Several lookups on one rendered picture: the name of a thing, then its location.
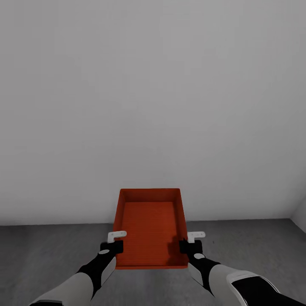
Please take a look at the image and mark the storage box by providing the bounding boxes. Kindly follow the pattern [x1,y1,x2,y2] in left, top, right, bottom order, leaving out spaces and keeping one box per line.
[113,188,190,270]

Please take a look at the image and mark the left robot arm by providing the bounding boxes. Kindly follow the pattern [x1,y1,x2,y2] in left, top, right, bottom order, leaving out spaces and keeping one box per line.
[28,231,127,306]

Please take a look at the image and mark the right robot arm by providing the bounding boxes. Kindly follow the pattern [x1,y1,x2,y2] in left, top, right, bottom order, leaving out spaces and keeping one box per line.
[179,232,306,306]

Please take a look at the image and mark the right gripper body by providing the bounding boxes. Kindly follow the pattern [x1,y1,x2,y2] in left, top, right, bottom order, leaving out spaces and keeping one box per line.
[179,240,203,255]

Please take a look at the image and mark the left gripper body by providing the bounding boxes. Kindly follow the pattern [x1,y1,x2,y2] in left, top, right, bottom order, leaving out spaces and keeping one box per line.
[100,240,123,254]

